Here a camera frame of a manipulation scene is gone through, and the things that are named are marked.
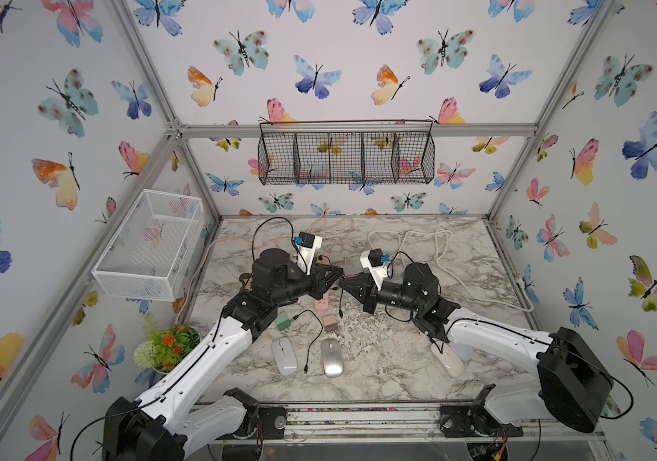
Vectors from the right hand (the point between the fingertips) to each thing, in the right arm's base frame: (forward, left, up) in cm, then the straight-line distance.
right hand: (344, 282), depth 71 cm
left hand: (+2, 0, +2) cm, 3 cm away
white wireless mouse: (-11, +16, -25) cm, 32 cm away
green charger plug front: (0, +19, -25) cm, 31 cm away
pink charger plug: (0, +4, -24) cm, 25 cm away
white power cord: (+28, -33, -25) cm, 50 cm away
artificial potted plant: (-16, +41, -8) cm, 45 cm away
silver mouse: (-10, +3, -24) cm, 27 cm away
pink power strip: (+6, +7, -24) cm, 26 cm away
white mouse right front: (-10, -30, -23) cm, 39 cm away
